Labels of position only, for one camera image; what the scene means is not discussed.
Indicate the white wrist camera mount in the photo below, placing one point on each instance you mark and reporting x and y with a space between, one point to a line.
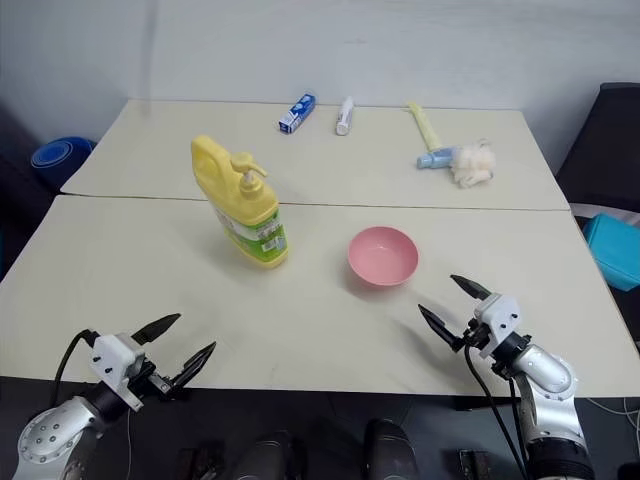
500 312
114 357

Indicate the yellow pump soap bottle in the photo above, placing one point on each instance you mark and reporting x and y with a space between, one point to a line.
250 210

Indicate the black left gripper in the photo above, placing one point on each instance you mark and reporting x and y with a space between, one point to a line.
150 382

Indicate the blue round container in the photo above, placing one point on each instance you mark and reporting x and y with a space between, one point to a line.
60 156

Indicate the teal box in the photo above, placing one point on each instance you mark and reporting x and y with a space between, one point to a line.
616 247

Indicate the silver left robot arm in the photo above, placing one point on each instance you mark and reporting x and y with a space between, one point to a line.
55 432

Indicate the black chair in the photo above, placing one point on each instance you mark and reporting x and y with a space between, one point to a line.
607 145

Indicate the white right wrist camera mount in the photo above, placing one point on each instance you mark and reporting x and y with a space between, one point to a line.
500 312

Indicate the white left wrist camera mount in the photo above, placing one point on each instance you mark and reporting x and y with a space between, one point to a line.
114 357

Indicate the white toothpaste tube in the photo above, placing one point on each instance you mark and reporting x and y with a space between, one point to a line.
344 115

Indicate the pink plastic bowl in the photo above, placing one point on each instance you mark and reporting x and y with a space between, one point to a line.
382 255

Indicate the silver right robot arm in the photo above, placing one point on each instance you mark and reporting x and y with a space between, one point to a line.
550 395

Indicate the dark rounded shape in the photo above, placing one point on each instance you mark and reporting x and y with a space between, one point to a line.
270 457

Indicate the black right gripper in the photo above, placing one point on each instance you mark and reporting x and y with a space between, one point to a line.
477 336

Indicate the blue white toothpaste box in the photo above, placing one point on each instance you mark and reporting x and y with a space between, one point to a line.
297 113

